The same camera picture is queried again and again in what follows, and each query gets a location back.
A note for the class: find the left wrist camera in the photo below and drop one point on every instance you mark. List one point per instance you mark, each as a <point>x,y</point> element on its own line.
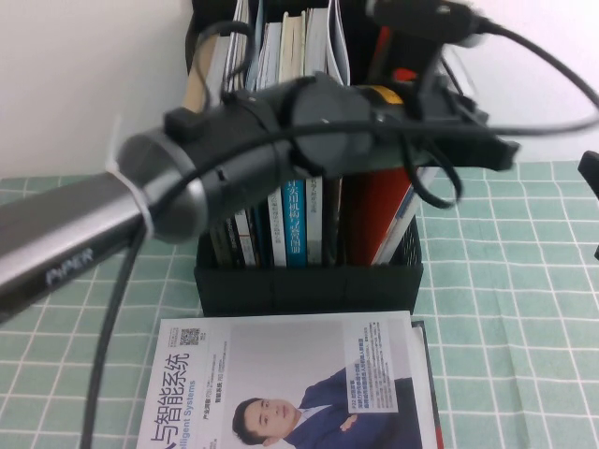
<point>421,16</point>

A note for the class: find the blue spine mechanical design book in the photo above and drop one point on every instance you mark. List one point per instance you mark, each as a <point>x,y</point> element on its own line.
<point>295,224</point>

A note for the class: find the dark hardcover book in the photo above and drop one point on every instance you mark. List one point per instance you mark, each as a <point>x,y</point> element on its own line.
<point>435,397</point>

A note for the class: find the left camera mount bracket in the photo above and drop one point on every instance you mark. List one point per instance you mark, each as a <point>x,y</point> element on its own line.
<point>414,56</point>

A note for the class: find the black spine book white title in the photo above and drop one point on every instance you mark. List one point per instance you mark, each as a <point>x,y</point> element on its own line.
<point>217,61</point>

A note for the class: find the white spine orange band book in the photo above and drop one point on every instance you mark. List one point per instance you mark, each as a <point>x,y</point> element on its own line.
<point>315,220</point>
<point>277,224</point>

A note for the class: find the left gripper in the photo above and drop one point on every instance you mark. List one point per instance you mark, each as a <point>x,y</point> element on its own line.
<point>435,121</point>

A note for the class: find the dark cover magazine curled pages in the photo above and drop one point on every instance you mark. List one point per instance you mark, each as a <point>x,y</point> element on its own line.
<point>338,47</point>

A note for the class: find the small dark olive book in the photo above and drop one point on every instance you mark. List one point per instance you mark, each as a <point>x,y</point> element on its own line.
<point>220,248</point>

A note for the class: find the black plastic book holder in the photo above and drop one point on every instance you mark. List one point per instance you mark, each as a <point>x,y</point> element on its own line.
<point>309,290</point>

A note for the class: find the cyan spine book tan pages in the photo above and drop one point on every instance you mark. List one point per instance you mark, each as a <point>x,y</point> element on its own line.
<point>196,89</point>

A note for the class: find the blue cover soft magazine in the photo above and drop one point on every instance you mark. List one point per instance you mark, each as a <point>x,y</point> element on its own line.
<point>241,47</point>

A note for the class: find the portrait cover magazine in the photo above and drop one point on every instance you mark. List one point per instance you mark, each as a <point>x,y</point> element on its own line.
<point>281,351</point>

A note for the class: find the grey spine thin book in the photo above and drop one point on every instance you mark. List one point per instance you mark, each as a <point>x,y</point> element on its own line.
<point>244,234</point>

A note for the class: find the green checked tablecloth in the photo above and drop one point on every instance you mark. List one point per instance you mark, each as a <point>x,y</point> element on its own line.
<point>515,327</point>

